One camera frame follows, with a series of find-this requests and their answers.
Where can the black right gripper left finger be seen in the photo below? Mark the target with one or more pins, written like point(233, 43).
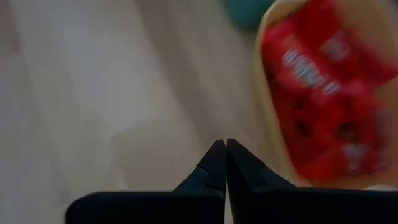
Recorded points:
point(155, 208)

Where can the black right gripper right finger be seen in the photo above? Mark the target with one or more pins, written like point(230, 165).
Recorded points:
point(311, 207)

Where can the red candy pack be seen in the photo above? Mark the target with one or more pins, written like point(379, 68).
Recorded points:
point(311, 37)
point(326, 140)

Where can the yellow plastic bin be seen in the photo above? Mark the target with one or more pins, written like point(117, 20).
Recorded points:
point(262, 93)

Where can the teal plastic bin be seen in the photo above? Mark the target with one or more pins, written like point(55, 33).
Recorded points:
point(245, 12)

